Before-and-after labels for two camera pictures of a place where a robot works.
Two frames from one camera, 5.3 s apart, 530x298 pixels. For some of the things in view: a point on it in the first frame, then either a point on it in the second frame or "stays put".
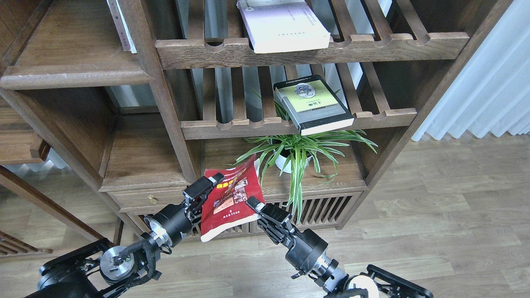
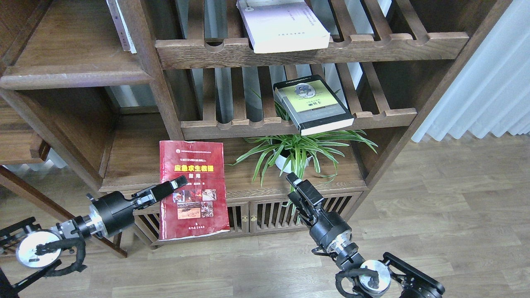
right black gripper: [305, 246] -> [331, 231]
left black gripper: [174, 220] -> [111, 214]
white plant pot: [280, 162] stays put
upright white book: [121, 26] stays put
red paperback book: [226, 207] -> [200, 207]
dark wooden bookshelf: [192, 111] stays put
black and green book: [311, 104] stays put
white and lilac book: [278, 26] stays put
